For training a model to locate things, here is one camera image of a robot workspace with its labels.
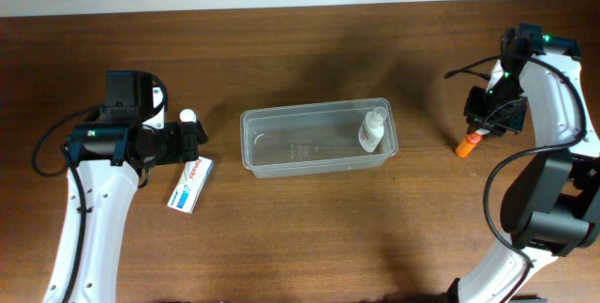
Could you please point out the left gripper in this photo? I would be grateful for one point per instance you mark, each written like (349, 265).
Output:
(188, 141)

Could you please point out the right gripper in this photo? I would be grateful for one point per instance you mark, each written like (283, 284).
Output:
(490, 118)

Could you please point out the black bottle white cap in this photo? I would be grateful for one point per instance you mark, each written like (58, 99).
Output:
(192, 126)

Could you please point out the orange tube white cap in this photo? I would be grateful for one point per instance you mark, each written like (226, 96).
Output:
(470, 142)

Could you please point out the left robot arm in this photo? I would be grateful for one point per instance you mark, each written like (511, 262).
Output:
(108, 158)

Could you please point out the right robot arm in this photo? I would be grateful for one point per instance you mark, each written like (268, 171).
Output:
(543, 202)

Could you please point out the clear plastic container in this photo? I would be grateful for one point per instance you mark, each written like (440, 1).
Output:
(313, 138)

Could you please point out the white Panadol box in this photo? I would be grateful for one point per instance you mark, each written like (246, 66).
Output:
(190, 185)

